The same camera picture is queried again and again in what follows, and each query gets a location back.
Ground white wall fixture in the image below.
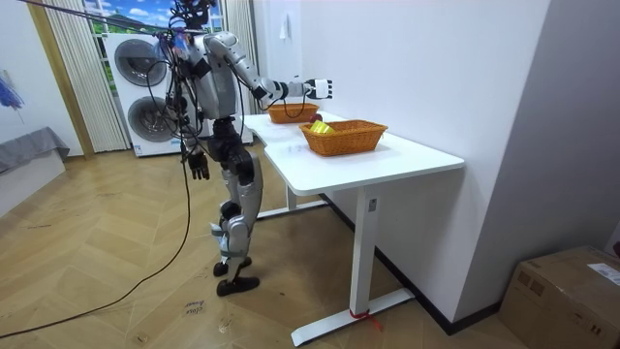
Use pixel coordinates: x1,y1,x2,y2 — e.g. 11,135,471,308
278,13,293,42

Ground brown cardboard box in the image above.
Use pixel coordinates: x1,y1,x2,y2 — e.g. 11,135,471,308
498,244,620,349

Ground robot legs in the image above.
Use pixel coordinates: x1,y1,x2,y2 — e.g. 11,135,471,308
206,117,266,298

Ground orange wicker basket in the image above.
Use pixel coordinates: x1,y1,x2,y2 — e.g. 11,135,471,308
297,118,389,158
266,102,322,125

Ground cream pleated curtain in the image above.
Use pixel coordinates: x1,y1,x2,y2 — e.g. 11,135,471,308
41,0,131,154
221,0,262,116

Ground yellow soft toy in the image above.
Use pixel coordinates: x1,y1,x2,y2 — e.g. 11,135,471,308
309,119,336,136

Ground white washing machine tower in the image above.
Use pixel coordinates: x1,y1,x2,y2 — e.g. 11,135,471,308
103,32,254,158

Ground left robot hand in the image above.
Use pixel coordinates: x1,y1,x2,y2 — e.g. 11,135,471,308
187,150,212,182

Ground red strap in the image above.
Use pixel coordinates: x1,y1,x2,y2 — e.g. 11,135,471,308
348,308,385,333

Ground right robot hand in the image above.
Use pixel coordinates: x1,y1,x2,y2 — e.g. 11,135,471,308
304,78,335,102

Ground black floor cable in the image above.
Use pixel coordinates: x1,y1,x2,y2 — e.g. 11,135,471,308
0,140,193,340

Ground blue wall poster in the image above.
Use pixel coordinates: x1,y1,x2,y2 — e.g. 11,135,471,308
0,69,26,125

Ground grey bed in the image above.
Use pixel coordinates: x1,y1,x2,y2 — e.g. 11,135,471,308
0,126,72,218

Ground robot body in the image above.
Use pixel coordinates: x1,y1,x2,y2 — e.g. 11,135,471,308
167,0,241,122

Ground white desk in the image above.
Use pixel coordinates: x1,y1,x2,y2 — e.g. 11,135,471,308
240,110,467,348

